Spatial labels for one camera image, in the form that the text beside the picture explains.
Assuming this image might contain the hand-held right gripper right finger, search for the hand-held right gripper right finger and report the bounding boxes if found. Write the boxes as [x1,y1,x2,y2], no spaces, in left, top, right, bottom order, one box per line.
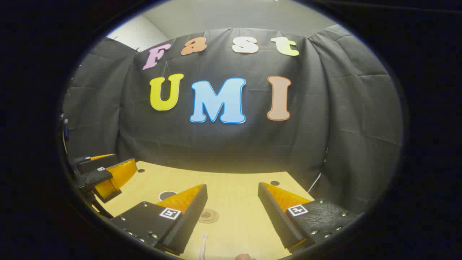
[257,182,361,253]

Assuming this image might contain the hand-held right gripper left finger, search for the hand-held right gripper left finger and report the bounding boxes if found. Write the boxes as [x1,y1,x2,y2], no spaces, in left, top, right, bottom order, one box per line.
[110,183,208,256]

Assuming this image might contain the round cork coaster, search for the round cork coaster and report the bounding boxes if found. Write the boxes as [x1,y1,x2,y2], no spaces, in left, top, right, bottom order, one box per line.
[198,208,219,224]

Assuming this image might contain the white cup with wooden handle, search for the white cup with wooden handle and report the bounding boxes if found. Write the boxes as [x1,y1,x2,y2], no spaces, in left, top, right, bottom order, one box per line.
[158,190,178,203]

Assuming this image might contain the white pink toothbrush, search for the white pink toothbrush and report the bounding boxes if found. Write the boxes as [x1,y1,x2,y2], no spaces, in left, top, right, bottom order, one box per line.
[198,234,208,260]

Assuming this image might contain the light wooden desktop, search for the light wooden desktop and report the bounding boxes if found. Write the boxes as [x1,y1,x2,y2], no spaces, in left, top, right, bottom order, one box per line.
[95,161,318,260]

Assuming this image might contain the black backdrop cloth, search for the black backdrop cloth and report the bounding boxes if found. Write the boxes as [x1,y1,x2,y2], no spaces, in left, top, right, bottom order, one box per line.
[61,25,404,213]

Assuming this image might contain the white cable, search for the white cable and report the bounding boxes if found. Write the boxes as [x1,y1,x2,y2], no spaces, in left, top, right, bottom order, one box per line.
[307,148,329,194]

